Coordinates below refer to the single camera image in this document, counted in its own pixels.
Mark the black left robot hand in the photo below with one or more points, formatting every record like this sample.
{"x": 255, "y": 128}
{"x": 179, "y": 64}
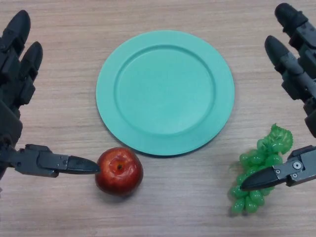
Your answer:
{"x": 11, "y": 81}

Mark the red apple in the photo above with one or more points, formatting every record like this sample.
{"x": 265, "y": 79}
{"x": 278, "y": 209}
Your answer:
{"x": 118, "y": 175}

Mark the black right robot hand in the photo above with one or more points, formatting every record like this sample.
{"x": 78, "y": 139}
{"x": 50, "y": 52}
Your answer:
{"x": 300, "y": 71}

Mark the green grape bunch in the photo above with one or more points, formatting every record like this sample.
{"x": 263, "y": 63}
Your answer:
{"x": 254, "y": 160}

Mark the green round plate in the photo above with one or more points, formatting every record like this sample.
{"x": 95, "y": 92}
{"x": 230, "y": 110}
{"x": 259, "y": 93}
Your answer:
{"x": 165, "y": 93}

